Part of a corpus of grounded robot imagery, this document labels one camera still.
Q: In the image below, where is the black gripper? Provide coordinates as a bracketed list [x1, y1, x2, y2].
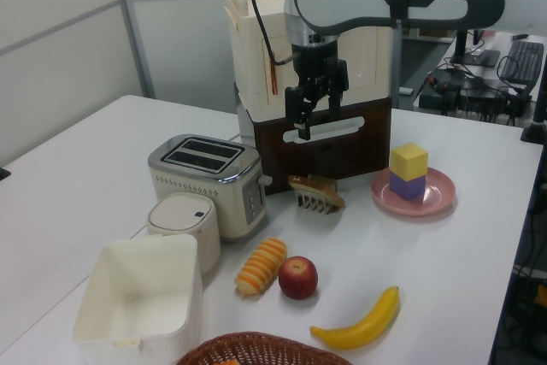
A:
[285, 38, 349, 141]

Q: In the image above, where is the yellow cube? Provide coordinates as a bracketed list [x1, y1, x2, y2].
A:
[389, 141, 429, 181]

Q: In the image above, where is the purple cube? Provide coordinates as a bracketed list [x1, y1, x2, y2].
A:
[388, 168, 427, 203]

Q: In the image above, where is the dark brown drawer box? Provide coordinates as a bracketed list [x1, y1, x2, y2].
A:
[233, 82, 393, 196]

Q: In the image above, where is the cream toy cabinet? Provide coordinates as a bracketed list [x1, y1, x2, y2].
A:
[224, 0, 392, 121]

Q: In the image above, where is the bread slice on rack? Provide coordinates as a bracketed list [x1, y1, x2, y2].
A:
[288, 174, 346, 215]

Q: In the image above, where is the cream and silver toaster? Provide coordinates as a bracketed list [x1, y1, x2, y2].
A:
[147, 133, 274, 243]

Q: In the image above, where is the pink plate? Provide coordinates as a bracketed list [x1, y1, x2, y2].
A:
[370, 167, 456, 217]

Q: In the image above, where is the black monitor stand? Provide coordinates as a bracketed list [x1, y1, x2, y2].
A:
[450, 29, 501, 68]

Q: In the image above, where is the small white lidded bin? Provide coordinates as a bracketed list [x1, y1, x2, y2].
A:
[146, 192, 222, 276]

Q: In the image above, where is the red apple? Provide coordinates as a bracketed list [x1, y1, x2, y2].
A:
[278, 256, 319, 300]

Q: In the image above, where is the orange striped bread roll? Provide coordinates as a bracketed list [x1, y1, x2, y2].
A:
[233, 237, 288, 298]

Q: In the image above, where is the black keyboard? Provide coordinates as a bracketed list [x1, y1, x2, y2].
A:
[497, 39, 546, 86]

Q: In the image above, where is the black table clamp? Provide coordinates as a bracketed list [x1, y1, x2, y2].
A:
[520, 78, 547, 144]

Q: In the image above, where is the yellow banana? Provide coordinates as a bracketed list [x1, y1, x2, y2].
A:
[309, 286, 402, 350]

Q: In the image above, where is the brown wicker basket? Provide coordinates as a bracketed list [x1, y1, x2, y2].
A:
[175, 331, 354, 365]

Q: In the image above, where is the white open plastic box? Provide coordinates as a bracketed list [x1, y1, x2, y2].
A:
[72, 234, 203, 364]

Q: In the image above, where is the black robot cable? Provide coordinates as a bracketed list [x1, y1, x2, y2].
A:
[249, 0, 303, 66]

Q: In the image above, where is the black cable bundle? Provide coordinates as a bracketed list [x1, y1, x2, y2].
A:
[417, 63, 536, 127]

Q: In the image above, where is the grey metal partition post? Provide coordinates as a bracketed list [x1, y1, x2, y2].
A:
[109, 0, 156, 99]

